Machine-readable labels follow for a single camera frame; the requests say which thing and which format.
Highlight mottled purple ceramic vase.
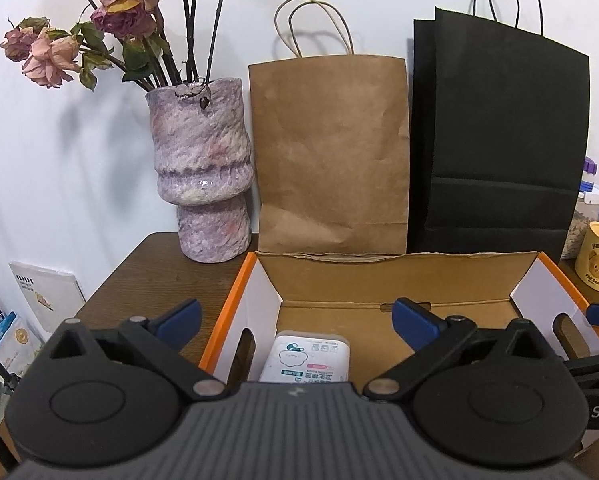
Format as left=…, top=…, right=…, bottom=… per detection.
left=145, top=77, right=255, bottom=265

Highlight black paper bag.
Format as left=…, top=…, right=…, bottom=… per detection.
left=407, top=0, right=591, bottom=262

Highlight white wet wipes pack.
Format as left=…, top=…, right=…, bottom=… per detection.
left=258, top=329, right=353, bottom=386

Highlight dried pink rose bouquet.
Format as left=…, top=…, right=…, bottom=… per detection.
left=0, top=0, right=243, bottom=94

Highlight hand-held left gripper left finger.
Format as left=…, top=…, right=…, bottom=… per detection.
left=49, top=298, right=228, bottom=403

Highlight orange cardboard box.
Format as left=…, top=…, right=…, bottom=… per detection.
left=199, top=250, right=599, bottom=401

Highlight clear jar with purple lid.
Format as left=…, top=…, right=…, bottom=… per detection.
left=561, top=156, right=599, bottom=262

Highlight white booklet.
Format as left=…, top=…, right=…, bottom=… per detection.
left=8, top=260, right=88, bottom=345

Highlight brown paper bag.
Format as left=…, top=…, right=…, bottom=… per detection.
left=248, top=0, right=411, bottom=257

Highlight blue and white packets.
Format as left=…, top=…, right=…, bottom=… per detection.
left=0, top=309, right=36, bottom=387

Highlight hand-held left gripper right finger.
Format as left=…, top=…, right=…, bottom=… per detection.
left=363, top=297, right=555, bottom=403

